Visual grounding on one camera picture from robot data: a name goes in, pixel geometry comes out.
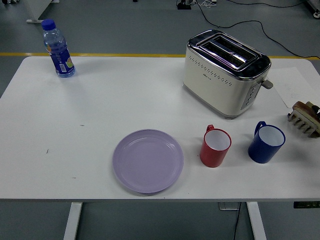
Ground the bread slice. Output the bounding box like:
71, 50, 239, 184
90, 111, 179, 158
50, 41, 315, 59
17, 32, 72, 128
292, 101, 320, 126

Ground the cream and chrome toaster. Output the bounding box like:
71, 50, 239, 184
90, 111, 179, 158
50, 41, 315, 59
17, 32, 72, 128
181, 29, 275, 120

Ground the purple plate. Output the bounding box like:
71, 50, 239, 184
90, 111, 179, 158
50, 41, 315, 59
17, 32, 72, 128
111, 128, 185, 195

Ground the metal toast rack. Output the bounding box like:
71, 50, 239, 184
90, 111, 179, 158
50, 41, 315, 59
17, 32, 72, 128
287, 109, 320, 139

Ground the white paper sheet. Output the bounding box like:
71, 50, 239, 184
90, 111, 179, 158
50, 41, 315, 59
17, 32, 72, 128
266, 66, 317, 109

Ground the blue mug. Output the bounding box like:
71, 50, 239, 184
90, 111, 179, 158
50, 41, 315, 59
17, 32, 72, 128
247, 121, 287, 165

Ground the black table control panel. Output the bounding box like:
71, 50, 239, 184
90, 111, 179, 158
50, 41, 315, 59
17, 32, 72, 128
293, 201, 320, 209

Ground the grey metal stand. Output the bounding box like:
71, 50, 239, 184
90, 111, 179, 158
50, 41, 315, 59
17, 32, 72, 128
306, 0, 320, 19

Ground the red mug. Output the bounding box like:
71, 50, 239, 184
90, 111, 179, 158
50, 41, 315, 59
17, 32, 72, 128
199, 124, 233, 168

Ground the white table leg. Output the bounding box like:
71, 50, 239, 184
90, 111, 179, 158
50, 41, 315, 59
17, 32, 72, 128
246, 201, 268, 240
62, 202, 83, 240

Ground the black power strip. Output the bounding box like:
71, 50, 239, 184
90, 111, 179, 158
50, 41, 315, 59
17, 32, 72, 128
176, 0, 192, 10

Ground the blue water bottle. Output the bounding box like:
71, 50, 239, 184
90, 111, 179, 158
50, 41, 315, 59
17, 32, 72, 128
41, 18, 76, 78

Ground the thin black floor cable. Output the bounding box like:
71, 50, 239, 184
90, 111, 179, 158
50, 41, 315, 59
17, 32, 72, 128
224, 0, 312, 9

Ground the clear bracket under table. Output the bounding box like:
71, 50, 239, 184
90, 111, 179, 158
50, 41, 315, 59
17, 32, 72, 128
218, 201, 241, 211

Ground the long black floor cable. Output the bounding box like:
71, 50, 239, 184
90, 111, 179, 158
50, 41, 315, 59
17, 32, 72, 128
197, 0, 320, 61

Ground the black cable under table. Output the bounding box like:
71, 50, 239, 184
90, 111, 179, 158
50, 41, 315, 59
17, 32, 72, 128
233, 202, 242, 240

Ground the white desk leg frame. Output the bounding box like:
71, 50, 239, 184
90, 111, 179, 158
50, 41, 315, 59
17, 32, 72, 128
26, 0, 61, 24

